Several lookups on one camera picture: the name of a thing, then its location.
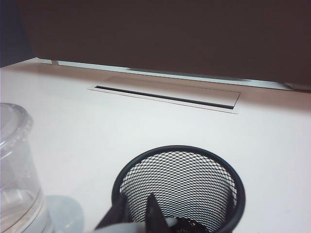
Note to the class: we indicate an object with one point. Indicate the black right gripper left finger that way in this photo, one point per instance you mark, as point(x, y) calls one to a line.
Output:
point(119, 210)

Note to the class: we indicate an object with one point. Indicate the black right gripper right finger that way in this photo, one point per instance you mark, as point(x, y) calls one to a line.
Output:
point(155, 218)

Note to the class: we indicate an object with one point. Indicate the white paper straw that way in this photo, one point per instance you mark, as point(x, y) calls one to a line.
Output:
point(136, 227)

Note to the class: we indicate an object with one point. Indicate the black mesh pen holder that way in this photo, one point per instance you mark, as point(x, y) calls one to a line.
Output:
point(181, 148)

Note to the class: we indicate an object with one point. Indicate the large clear lidded cup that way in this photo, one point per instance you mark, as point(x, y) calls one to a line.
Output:
point(14, 170)

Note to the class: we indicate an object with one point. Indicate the brown desk divider panel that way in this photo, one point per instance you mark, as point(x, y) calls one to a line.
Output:
point(170, 36)

